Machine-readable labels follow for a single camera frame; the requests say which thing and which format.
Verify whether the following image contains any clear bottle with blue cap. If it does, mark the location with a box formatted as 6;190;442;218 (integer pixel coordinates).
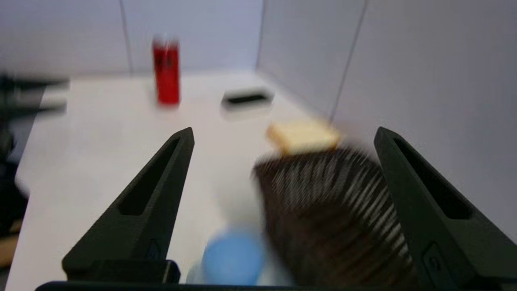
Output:
186;170;295;285

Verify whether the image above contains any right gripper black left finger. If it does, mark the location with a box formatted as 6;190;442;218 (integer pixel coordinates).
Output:
61;127;195;283

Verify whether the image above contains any black and white board eraser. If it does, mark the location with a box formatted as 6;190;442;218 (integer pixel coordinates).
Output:
221;88;275;118

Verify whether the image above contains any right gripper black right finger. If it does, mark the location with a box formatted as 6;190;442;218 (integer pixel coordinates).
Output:
373;127;517;291

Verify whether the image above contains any red cola can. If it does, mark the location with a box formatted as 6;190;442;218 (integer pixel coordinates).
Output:
151;36;181;108

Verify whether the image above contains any toast bread slice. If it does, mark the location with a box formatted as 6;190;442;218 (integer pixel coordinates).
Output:
266;119;342;156

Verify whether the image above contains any dark brown wicker basket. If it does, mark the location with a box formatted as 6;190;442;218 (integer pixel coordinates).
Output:
252;148;422;291

